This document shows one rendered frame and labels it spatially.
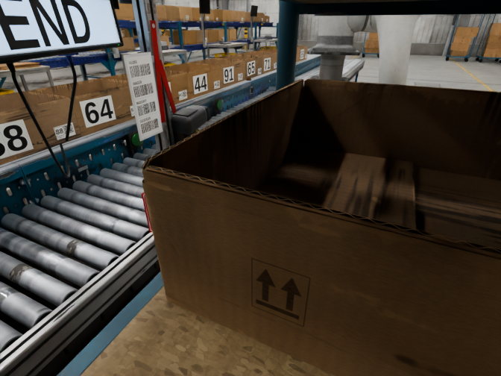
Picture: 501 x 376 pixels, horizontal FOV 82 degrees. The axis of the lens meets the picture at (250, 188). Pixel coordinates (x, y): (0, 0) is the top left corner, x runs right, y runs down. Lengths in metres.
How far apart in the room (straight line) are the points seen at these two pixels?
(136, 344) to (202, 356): 0.04
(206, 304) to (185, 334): 0.02
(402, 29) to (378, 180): 0.49
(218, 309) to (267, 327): 0.03
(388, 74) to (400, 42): 0.07
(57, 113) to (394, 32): 1.16
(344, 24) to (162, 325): 1.34
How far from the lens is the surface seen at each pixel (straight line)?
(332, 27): 1.42
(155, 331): 0.20
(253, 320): 0.18
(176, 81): 1.84
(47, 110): 1.35
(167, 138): 0.86
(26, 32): 0.66
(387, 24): 0.79
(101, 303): 0.86
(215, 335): 0.20
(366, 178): 0.35
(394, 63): 0.77
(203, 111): 0.88
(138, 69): 0.77
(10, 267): 1.00
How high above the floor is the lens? 1.30
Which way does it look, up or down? 30 degrees down
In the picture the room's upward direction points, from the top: straight up
